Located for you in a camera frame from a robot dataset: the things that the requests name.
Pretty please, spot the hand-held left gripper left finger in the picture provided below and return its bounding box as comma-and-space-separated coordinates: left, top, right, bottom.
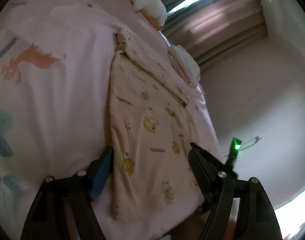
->
21, 146, 114, 240

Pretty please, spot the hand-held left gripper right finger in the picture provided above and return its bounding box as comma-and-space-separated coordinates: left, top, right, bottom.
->
188, 142, 283, 240

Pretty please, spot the cream bear print baby garment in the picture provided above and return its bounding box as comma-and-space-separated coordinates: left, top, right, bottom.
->
109, 27, 211, 222

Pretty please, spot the pink folded cloth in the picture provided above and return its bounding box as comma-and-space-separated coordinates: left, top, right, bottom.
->
171, 57, 199, 88

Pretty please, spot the pink printed blanket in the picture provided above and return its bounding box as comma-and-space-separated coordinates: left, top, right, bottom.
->
0, 0, 221, 240

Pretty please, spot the white folded cloth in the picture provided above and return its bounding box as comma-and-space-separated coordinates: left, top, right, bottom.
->
167, 45, 201, 82

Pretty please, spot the beige curtain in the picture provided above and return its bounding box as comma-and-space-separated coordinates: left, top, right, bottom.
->
164, 0, 268, 66

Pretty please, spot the white fluffy towel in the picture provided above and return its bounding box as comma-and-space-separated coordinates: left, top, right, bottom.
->
119, 0, 168, 27

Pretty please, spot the grey power cable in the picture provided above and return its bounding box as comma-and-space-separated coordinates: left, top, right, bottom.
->
239, 135, 263, 152

